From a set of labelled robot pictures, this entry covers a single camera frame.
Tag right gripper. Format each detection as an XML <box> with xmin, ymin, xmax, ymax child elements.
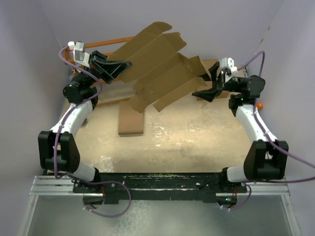
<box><xmin>192</xmin><ymin>61</ymin><xmax>244</xmax><ymax>103</ymax></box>

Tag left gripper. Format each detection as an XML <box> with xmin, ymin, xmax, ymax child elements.
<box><xmin>74</xmin><ymin>51</ymin><xmax>130</xmax><ymax>88</ymax></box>

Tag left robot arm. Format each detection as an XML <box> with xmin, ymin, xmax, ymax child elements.
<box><xmin>38</xmin><ymin>48</ymin><xmax>132</xmax><ymax>193</ymax></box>

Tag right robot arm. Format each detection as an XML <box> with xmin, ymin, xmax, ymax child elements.
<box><xmin>193</xmin><ymin>58</ymin><xmax>288</xmax><ymax>192</ymax></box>

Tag large closed cardboard box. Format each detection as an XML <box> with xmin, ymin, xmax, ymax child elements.
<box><xmin>192</xmin><ymin>59</ymin><xmax>229</xmax><ymax>102</ymax></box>

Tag small closed cardboard box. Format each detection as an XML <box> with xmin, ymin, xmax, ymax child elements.
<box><xmin>118</xmin><ymin>101</ymin><xmax>144</xmax><ymax>135</ymax></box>

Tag wooden rack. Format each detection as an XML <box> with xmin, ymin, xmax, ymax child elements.
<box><xmin>59</xmin><ymin>41</ymin><xmax>132</xmax><ymax>107</ymax></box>

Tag orange ball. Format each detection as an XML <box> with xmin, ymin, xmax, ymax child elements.
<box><xmin>256</xmin><ymin>102</ymin><xmax>263</xmax><ymax>110</ymax></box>

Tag small pink capped bottle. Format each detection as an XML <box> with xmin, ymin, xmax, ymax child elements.
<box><xmin>82</xmin><ymin>119</ymin><xmax>88</xmax><ymax>126</ymax></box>

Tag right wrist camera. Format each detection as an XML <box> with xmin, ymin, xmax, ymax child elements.
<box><xmin>220</xmin><ymin>58</ymin><xmax>238</xmax><ymax>77</ymax></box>

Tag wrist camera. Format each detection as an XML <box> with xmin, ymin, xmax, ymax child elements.
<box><xmin>67</xmin><ymin>41</ymin><xmax>90</xmax><ymax>68</ymax></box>
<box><xmin>220</xmin><ymin>58</ymin><xmax>238</xmax><ymax>77</ymax></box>

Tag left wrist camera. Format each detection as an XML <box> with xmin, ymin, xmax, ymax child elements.
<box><xmin>67</xmin><ymin>41</ymin><xmax>90</xmax><ymax>68</ymax></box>

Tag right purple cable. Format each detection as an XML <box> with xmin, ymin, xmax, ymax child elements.
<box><xmin>219</xmin><ymin>50</ymin><xmax>315</xmax><ymax>212</ymax></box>

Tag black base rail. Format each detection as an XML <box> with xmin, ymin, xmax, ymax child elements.
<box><xmin>73</xmin><ymin>172</ymin><xmax>247</xmax><ymax>205</ymax></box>

